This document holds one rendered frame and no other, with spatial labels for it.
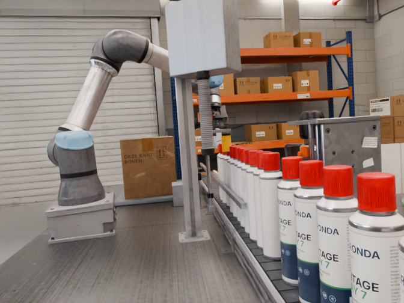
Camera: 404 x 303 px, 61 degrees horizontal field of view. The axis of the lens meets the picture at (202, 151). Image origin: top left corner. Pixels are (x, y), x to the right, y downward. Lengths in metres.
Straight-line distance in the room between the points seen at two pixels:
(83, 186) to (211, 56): 0.58
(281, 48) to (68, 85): 3.16
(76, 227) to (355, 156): 0.82
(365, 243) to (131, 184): 1.31
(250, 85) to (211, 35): 4.27
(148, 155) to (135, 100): 3.86
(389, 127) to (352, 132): 4.07
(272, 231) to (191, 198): 0.36
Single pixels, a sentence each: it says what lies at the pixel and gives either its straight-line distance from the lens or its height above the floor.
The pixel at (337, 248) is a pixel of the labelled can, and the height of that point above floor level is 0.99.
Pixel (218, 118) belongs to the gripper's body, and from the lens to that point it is 1.50.
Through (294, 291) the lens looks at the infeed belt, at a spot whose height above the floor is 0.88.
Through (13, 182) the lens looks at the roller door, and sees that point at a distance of 5.62.
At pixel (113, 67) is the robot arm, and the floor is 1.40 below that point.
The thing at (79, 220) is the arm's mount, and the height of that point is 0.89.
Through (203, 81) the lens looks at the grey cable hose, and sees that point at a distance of 0.86.
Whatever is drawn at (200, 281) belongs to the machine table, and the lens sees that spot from 0.75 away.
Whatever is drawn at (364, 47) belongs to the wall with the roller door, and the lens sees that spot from 7.17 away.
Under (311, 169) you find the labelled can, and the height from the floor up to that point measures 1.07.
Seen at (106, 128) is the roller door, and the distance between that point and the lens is 5.36.
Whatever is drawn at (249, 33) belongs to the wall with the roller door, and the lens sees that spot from 6.12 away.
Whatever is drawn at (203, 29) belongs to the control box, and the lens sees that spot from 0.90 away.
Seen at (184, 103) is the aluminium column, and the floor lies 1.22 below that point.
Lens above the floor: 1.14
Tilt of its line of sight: 4 degrees down
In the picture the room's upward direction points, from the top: 4 degrees counter-clockwise
